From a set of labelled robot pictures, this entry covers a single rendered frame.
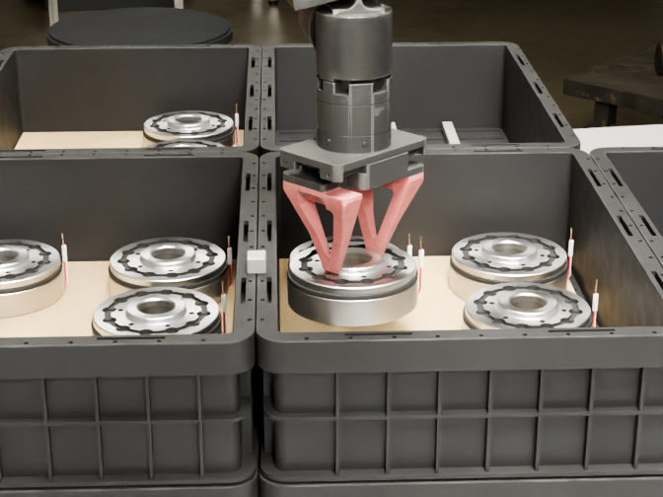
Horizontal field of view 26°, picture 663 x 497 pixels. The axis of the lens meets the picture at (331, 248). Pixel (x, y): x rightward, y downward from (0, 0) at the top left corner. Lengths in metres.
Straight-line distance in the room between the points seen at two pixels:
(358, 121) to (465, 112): 0.66
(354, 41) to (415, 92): 0.66
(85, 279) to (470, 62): 0.60
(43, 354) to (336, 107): 0.29
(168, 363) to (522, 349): 0.23
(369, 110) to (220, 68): 0.64
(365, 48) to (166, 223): 0.35
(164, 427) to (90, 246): 0.39
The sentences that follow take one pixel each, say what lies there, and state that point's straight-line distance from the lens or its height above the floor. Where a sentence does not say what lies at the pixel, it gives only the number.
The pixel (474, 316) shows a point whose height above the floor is 0.86.
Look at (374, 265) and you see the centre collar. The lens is 1.12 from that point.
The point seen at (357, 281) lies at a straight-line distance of 1.11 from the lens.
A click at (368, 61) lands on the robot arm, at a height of 1.07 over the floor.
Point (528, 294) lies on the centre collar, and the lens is 1.18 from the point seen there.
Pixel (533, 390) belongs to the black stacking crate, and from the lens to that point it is 0.99.
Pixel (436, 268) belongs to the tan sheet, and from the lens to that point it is 1.32.
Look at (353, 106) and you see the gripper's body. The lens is 1.07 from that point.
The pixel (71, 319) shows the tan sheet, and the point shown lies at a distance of 1.23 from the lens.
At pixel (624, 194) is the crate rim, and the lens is 1.23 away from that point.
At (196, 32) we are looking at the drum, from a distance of 3.06.
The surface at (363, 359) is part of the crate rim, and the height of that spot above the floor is 0.92.
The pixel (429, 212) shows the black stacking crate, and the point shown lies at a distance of 1.33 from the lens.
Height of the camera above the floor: 1.34
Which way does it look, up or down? 22 degrees down
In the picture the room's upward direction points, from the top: straight up
